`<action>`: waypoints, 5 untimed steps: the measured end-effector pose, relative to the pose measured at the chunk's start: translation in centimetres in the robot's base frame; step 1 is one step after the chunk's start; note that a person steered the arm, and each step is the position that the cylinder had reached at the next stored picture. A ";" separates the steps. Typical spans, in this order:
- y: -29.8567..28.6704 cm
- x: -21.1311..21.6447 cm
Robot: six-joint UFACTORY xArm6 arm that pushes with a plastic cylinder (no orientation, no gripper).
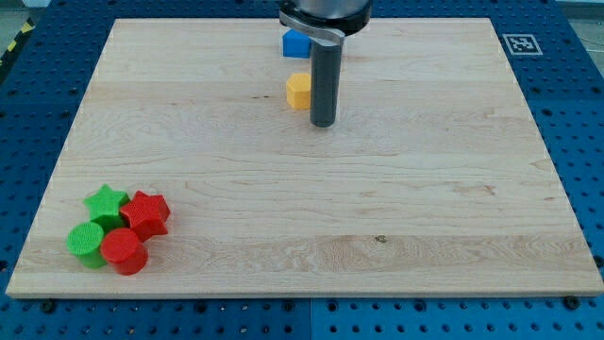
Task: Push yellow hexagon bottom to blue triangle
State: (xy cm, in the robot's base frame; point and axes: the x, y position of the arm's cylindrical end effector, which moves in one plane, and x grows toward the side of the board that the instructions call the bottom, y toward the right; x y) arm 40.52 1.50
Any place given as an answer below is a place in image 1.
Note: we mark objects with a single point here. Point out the red star block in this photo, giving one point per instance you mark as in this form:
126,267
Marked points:
146,215

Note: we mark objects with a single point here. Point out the green cylinder block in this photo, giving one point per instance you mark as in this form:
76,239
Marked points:
84,241

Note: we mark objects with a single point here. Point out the yellow hexagon block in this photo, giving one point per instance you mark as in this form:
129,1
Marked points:
298,91

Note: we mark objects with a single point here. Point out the green star block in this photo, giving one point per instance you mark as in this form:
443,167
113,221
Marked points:
104,208

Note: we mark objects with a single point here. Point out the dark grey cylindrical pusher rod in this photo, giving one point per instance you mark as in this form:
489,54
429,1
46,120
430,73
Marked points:
325,79

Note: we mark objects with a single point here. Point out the red cylinder block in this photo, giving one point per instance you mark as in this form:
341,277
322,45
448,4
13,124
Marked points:
124,251

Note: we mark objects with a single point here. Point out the light wooden board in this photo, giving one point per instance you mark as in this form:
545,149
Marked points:
433,182

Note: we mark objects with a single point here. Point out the white fiducial marker tag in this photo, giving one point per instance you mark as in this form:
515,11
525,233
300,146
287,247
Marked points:
520,44

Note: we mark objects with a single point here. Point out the blue triangle block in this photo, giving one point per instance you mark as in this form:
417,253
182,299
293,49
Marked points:
295,45

